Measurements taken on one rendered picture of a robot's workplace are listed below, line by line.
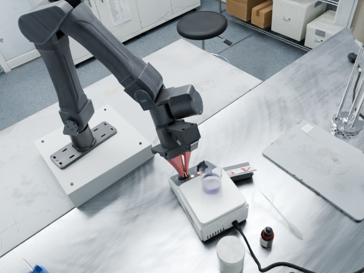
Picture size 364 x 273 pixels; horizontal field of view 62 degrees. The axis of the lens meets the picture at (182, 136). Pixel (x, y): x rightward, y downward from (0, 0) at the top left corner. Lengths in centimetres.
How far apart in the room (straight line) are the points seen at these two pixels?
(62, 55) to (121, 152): 32
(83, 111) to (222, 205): 42
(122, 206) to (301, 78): 77
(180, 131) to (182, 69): 62
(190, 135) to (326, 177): 40
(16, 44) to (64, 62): 285
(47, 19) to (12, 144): 61
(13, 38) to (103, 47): 293
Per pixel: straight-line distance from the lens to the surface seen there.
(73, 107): 81
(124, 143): 92
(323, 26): 283
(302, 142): 96
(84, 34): 67
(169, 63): 131
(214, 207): 71
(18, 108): 304
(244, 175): 85
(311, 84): 119
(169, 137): 72
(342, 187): 89
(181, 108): 69
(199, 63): 129
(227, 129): 99
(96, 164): 89
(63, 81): 78
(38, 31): 70
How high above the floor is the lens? 161
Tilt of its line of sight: 46 degrees down
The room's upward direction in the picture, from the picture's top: 9 degrees counter-clockwise
